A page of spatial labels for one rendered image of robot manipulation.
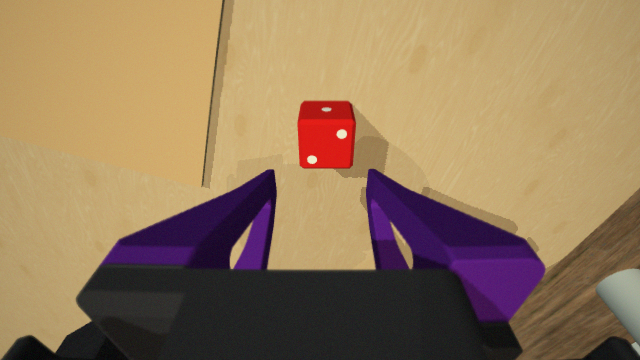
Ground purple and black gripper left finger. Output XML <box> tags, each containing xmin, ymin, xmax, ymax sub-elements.
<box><xmin>99</xmin><ymin>169</ymin><xmax>277</xmax><ymax>269</ymax></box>

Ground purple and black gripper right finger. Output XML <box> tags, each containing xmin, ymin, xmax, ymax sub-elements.
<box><xmin>366</xmin><ymin>169</ymin><xmax>546</xmax><ymax>323</ymax></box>

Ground red dice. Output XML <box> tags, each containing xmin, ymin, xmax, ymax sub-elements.
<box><xmin>297</xmin><ymin>101</ymin><xmax>356</xmax><ymax>169</ymax></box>

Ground tan square mat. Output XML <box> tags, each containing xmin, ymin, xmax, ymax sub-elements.
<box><xmin>0</xmin><ymin>0</ymin><xmax>225</xmax><ymax>188</ymax></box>

